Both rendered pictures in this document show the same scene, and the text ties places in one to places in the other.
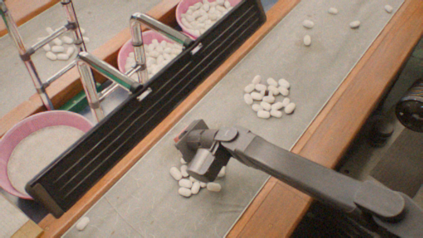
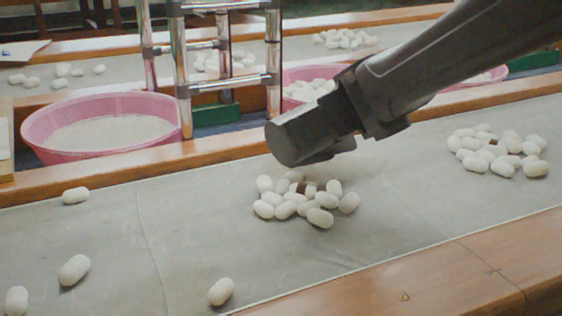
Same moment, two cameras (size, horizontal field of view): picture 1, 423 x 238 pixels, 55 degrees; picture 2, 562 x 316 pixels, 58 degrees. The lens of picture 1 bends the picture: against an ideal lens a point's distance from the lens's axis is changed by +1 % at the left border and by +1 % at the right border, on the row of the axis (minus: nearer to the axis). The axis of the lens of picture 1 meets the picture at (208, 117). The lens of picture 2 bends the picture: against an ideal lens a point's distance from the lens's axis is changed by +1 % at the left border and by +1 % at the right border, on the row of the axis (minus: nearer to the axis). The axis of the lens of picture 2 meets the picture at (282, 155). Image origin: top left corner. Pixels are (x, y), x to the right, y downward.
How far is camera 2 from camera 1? 0.61 m
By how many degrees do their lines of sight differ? 34
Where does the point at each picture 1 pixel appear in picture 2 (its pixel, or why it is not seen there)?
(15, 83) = (140, 77)
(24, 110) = (122, 88)
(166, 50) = not seen: hidden behind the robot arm
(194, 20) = not seen: hidden behind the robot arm
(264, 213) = (398, 274)
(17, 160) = (73, 130)
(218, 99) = (399, 138)
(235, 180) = (371, 226)
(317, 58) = not seen: outside the picture
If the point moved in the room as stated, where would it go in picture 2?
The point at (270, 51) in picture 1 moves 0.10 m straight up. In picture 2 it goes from (524, 114) to (536, 61)
